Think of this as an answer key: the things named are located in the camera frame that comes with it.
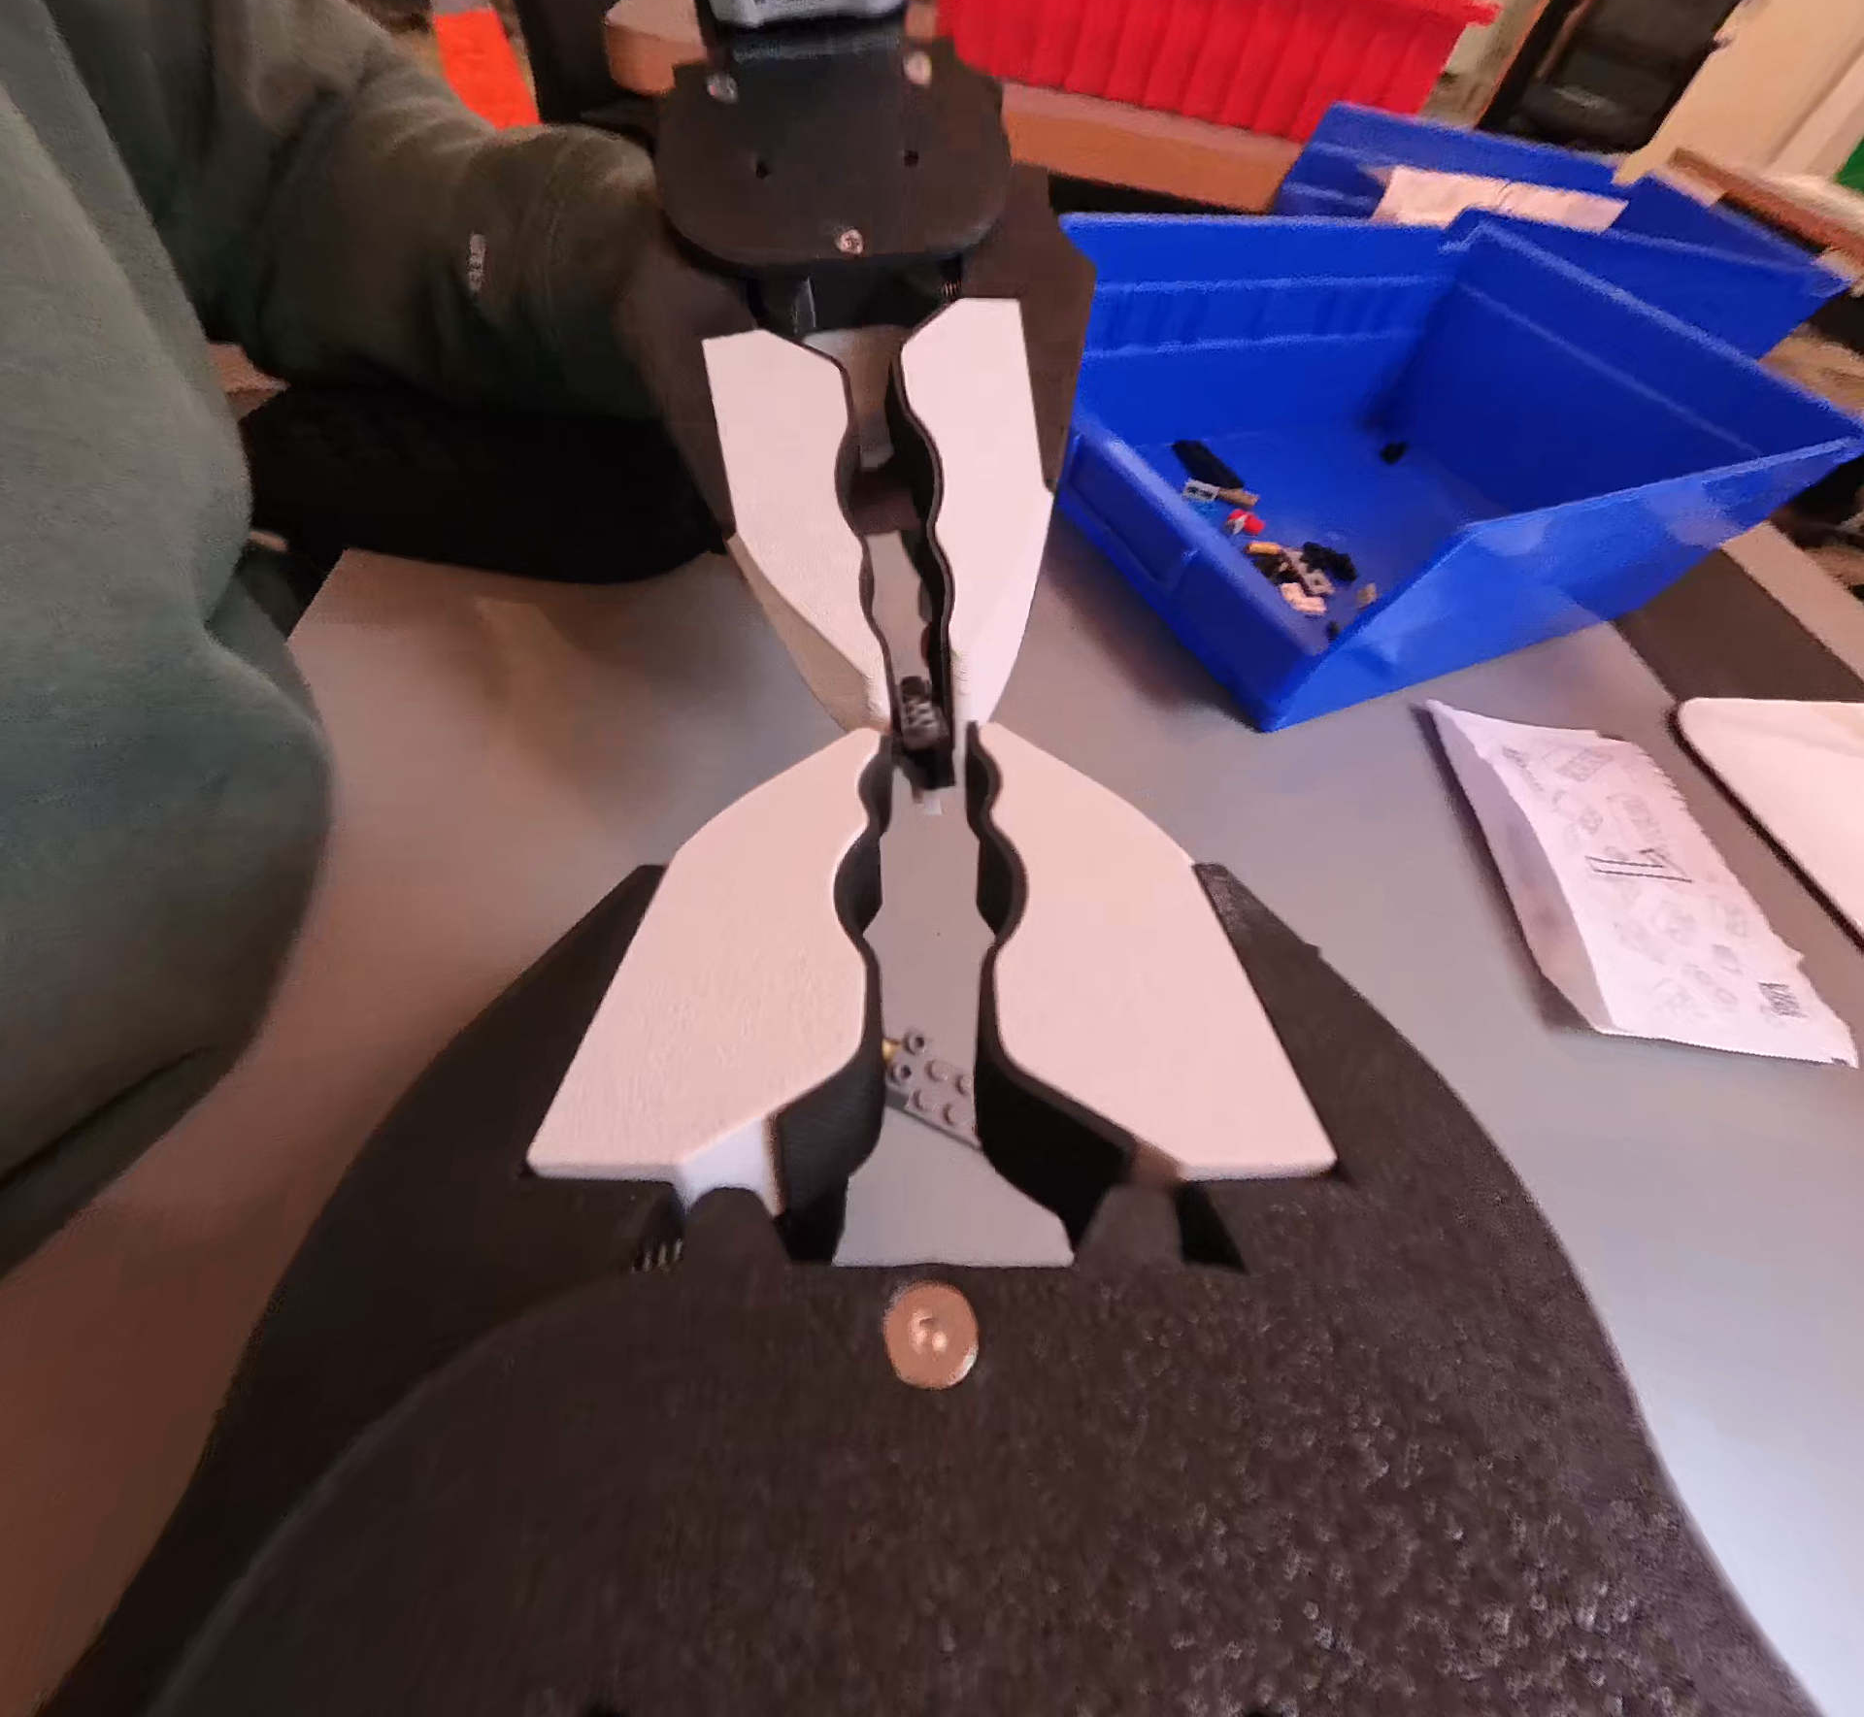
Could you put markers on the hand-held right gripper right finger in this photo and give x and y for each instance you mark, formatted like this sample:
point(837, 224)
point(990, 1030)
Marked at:
point(1154, 1017)

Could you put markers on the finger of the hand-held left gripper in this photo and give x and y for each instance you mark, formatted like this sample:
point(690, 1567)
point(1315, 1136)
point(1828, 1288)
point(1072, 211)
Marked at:
point(983, 462)
point(779, 481)

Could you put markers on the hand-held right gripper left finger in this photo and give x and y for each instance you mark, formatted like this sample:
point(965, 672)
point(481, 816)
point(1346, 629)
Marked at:
point(701, 1017)

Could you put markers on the small black lego piece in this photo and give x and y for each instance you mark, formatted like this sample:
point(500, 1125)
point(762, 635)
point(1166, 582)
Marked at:
point(928, 727)

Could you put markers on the blue plastic bin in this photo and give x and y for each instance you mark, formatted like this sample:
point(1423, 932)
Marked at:
point(1689, 248)
point(1574, 408)

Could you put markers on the person's left forearm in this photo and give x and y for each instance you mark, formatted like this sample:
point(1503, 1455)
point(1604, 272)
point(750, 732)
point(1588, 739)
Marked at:
point(412, 231)

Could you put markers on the heap of loose lego parts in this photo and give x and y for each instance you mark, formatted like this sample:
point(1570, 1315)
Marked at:
point(1280, 553)

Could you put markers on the wooden workbench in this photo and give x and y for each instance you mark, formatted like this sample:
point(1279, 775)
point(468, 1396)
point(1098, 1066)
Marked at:
point(1134, 150)

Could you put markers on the red plastic bin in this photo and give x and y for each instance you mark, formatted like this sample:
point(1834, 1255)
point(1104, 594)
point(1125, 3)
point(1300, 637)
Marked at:
point(1222, 15)

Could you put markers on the white printed paper bag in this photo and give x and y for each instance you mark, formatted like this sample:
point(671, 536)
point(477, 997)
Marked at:
point(1635, 872)

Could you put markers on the white paper sheet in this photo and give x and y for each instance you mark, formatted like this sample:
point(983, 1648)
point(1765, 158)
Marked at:
point(1500, 196)

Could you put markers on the person's torso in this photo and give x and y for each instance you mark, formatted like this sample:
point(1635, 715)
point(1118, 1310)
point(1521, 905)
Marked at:
point(117, 671)

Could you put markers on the white book stand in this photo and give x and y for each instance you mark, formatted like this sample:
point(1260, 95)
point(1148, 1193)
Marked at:
point(1793, 788)

